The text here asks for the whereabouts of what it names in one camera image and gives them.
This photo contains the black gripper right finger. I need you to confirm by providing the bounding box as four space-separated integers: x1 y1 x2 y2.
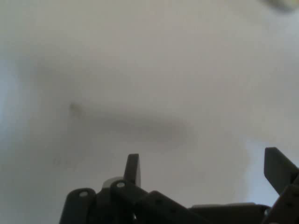
261 147 299 224

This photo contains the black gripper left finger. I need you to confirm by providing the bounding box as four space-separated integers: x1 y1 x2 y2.
58 153 211 224

